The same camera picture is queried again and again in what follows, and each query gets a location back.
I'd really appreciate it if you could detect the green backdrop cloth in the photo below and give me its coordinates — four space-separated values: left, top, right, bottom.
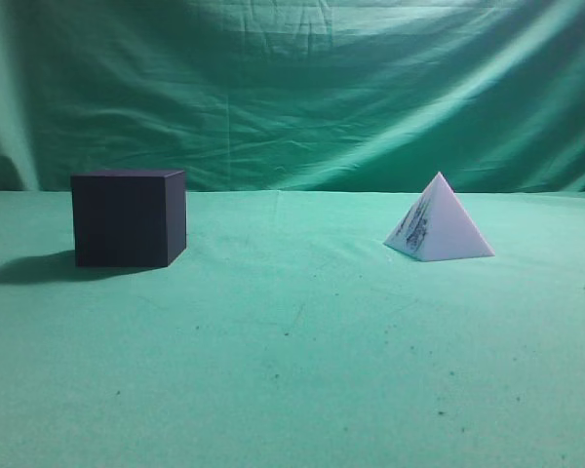
0 1 585 192

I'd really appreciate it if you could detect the dark purple cube block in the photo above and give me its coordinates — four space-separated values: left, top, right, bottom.
70 169 187 268

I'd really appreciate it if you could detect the green table cloth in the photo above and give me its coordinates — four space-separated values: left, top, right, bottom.
0 191 585 467

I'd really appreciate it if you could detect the white square pyramid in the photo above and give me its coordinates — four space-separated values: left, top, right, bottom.
383 173 494 261

